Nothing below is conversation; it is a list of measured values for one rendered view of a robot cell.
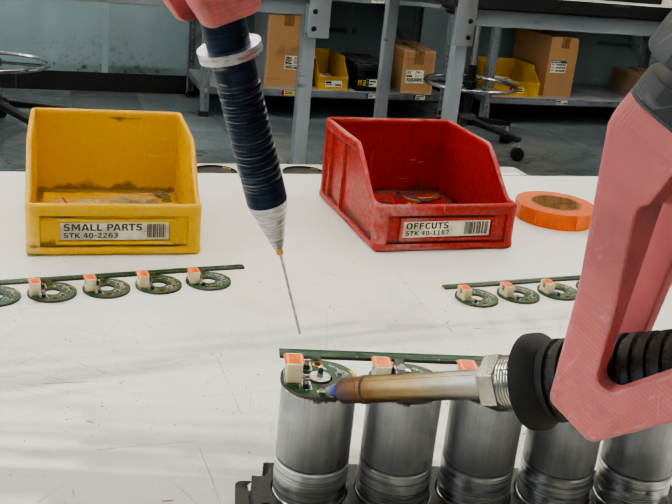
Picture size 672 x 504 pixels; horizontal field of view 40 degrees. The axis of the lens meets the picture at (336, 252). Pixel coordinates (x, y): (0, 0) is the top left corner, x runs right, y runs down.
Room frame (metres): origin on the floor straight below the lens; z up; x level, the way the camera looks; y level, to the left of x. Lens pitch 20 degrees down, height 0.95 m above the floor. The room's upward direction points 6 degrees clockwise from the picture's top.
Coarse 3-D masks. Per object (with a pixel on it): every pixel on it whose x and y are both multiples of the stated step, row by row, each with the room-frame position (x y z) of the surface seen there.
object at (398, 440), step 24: (384, 408) 0.26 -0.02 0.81; (408, 408) 0.25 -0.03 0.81; (432, 408) 0.26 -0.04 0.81; (384, 432) 0.26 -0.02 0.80; (408, 432) 0.25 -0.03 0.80; (432, 432) 0.26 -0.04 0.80; (360, 456) 0.26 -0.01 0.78; (384, 456) 0.26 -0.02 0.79; (408, 456) 0.25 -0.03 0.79; (432, 456) 0.26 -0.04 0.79; (360, 480) 0.26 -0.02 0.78; (384, 480) 0.25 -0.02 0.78; (408, 480) 0.25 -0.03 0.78
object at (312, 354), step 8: (280, 352) 0.28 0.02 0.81; (288, 352) 0.28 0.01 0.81; (296, 352) 0.28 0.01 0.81; (304, 352) 0.28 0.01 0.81; (312, 352) 0.28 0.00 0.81; (320, 352) 0.28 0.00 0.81; (328, 352) 0.28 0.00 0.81; (336, 352) 0.28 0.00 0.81; (344, 352) 0.28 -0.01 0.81; (352, 352) 0.28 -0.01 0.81; (360, 352) 0.28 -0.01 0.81; (368, 352) 0.28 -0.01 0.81; (376, 352) 0.29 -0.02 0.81; (384, 352) 0.29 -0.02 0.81; (312, 360) 0.27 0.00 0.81; (352, 360) 0.28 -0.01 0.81; (360, 360) 0.28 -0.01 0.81; (368, 360) 0.28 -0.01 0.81; (392, 360) 0.28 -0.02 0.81; (400, 360) 0.28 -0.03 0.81; (408, 360) 0.28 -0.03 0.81; (416, 360) 0.28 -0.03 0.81; (424, 360) 0.28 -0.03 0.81; (432, 360) 0.28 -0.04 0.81; (440, 360) 0.28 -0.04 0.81; (448, 360) 0.28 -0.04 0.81; (480, 360) 0.29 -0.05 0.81
